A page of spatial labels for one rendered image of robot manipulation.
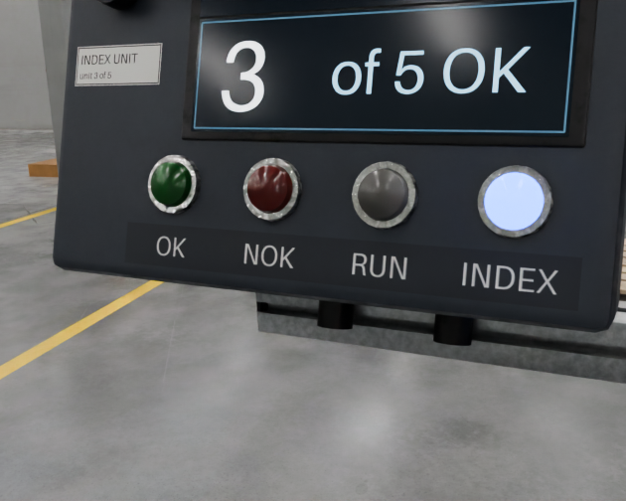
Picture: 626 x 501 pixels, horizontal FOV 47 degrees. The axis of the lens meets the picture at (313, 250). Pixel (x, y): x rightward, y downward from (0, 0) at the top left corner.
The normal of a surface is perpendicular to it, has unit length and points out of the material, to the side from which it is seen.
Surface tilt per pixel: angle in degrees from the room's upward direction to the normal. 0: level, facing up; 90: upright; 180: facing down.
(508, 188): 71
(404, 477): 0
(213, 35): 75
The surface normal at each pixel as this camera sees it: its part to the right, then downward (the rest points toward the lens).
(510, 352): -0.41, 0.24
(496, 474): -0.03, -0.97
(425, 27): -0.40, -0.02
